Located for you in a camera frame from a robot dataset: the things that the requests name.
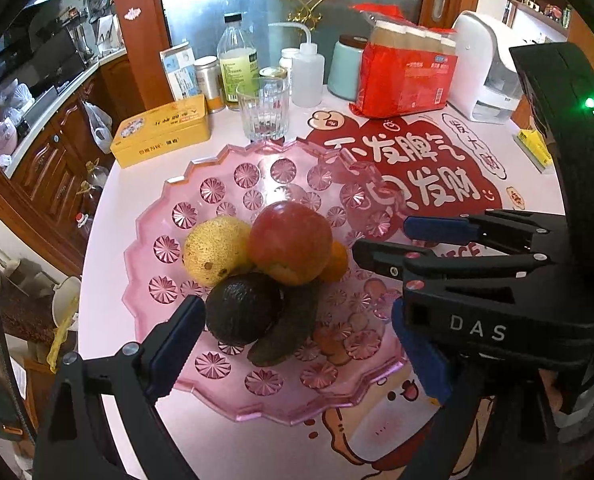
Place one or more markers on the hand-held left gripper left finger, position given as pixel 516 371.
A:
pixel 177 345

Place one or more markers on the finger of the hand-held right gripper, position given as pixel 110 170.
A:
pixel 429 228
pixel 382 257

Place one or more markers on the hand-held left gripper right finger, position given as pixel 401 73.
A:
pixel 422 370

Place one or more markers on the small orange tangerine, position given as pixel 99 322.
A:
pixel 336 262

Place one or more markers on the dark avocado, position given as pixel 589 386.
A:
pixel 242 307

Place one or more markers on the red apple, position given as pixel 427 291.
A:
pixel 289 237

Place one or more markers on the yellow spotted pear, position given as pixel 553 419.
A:
pixel 209 250

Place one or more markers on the dark green cucumber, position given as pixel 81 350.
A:
pixel 289 330

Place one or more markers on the pink glass fruit bowl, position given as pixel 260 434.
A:
pixel 197 210

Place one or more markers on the person's right hand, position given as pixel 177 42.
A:
pixel 552 390

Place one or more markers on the yellow tissue pack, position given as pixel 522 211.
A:
pixel 532 147

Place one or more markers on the yellow cloth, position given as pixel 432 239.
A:
pixel 59 342

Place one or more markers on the white bucket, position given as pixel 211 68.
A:
pixel 66 300

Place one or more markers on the red paper cup pack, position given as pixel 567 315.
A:
pixel 402 85

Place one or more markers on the plastic oil bottle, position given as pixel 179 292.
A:
pixel 96 172
pixel 89 199

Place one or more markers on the white countertop appliance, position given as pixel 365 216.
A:
pixel 477 60

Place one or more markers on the teal canister with brown lid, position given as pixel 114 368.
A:
pixel 344 75

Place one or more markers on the clear drinking glass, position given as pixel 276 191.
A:
pixel 262 110

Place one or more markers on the white squeeze wash bottle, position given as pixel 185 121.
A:
pixel 309 75

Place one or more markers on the yellow tin box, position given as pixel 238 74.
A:
pixel 157 135

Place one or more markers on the small glass jar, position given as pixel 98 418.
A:
pixel 272 72

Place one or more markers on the small white jar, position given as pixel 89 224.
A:
pixel 289 57

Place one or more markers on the wooden kitchen base cabinet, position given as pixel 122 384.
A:
pixel 52 160

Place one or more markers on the white hanging plastic bag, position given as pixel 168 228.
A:
pixel 99 130

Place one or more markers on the glass bottle with green label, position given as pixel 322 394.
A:
pixel 237 65

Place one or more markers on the silver metal can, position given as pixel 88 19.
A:
pixel 208 85

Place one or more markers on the white and blue carton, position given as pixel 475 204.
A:
pixel 177 72

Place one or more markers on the frosted glass sliding door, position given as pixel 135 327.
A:
pixel 202 0

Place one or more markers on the pink flower sticker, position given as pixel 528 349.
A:
pixel 133 13

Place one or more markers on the wooden wall cabinet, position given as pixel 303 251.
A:
pixel 544 22

